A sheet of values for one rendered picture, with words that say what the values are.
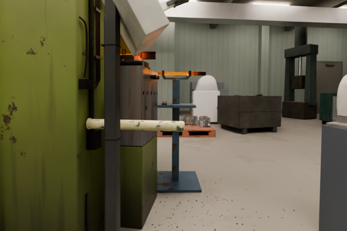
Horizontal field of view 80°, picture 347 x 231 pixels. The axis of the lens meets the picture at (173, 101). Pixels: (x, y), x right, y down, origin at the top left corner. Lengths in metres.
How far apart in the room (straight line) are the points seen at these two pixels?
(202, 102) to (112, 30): 4.69
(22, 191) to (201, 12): 5.25
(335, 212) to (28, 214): 1.46
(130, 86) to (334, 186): 1.16
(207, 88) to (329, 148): 4.27
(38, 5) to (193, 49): 7.51
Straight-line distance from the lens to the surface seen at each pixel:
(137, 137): 1.18
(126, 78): 1.18
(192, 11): 5.73
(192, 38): 8.48
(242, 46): 8.98
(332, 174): 1.37
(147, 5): 0.63
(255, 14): 6.20
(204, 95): 5.33
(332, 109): 6.48
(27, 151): 1.15
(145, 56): 1.32
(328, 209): 1.45
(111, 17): 0.77
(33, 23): 1.14
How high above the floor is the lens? 0.76
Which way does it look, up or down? 2 degrees down
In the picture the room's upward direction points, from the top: straight up
